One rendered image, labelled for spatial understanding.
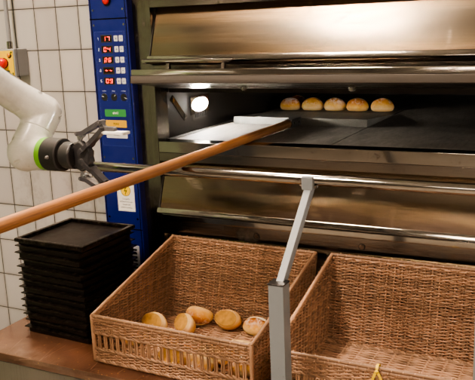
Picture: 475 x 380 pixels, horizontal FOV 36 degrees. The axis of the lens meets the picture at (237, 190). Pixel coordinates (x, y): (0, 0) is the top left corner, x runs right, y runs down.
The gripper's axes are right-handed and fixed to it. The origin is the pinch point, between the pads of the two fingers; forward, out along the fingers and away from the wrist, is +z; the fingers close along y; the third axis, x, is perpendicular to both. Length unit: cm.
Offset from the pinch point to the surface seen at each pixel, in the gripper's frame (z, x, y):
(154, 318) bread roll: -15, -29, 59
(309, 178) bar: 45.0, -17.7, 6.0
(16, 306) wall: -101, -53, 77
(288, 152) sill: 22, -55, 7
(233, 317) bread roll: 8, -40, 59
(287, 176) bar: 38.5, -18.4, 6.2
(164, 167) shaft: 7.7, -6.9, 3.3
